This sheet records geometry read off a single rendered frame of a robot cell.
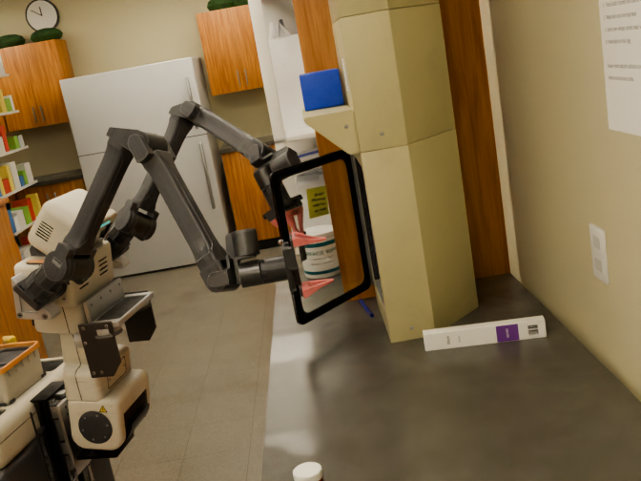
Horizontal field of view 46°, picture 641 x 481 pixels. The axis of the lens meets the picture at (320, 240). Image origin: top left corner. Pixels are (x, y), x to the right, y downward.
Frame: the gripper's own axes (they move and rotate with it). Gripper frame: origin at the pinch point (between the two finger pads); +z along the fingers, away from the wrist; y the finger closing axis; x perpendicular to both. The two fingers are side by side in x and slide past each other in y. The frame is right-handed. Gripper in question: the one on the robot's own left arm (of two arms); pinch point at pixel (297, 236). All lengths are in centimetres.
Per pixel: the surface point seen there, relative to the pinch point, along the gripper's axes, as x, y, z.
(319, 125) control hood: 7.3, -30.8, -17.4
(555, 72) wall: -21, -72, -2
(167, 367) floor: -102, 260, 11
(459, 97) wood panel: -47, -33, -14
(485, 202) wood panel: -50, -23, 15
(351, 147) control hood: 2.8, -32.5, -9.8
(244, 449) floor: -55, 153, 61
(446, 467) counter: 42, -50, 52
